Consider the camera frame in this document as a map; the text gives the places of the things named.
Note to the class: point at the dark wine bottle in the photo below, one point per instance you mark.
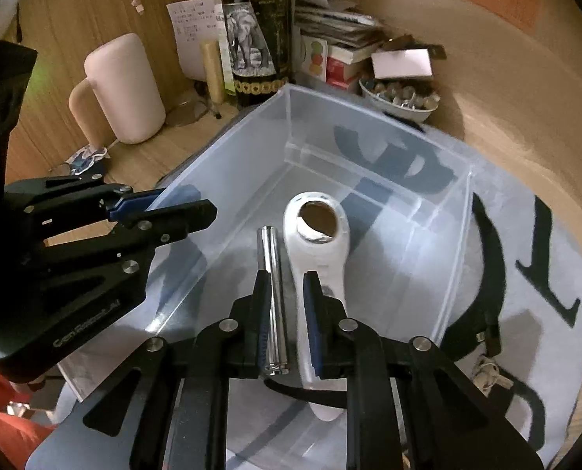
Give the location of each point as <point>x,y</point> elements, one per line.
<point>252,39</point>

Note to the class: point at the stack of books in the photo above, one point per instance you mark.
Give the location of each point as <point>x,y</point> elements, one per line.
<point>340,29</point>

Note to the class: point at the yellow tube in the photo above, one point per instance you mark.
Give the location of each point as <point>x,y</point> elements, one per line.
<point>211,68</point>

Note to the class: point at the bunch of keys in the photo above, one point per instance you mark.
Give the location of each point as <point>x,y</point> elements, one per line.
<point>487,373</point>

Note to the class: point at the bowl of small capsules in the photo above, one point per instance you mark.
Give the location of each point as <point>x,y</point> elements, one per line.
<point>408,113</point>

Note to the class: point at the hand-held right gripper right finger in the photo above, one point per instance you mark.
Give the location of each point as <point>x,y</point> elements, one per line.
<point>313,325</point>

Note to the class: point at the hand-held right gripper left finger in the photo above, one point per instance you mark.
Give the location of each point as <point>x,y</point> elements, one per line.
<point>260,325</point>

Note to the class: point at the silver metal cylinder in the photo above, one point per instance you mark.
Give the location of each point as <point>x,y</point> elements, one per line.
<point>270,264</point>

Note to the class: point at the clear plastic storage box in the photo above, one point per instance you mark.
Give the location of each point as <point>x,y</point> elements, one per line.
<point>379,254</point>

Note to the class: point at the black hair band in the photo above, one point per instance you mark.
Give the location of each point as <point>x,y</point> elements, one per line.
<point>296,392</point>

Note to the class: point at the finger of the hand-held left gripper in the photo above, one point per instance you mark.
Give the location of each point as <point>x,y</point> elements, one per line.
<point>134,203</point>
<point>183,215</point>

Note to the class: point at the white handheld massager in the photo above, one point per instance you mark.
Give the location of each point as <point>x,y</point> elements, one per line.
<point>315,259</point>

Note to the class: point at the clear glass dish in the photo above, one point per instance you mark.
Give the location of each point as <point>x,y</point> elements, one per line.
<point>188,115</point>

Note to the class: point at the small cardboard box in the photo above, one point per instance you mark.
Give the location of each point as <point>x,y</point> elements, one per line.
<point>401,63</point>

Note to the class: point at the white paper note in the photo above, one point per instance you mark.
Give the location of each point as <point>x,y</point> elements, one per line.
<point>193,34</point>

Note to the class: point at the pink mug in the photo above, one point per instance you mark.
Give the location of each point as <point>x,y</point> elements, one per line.
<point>124,88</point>

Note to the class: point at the orange cloth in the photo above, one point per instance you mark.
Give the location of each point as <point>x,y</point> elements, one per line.
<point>2,426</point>

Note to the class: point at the grey printed mat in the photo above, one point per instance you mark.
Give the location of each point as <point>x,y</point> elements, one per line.
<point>540,352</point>

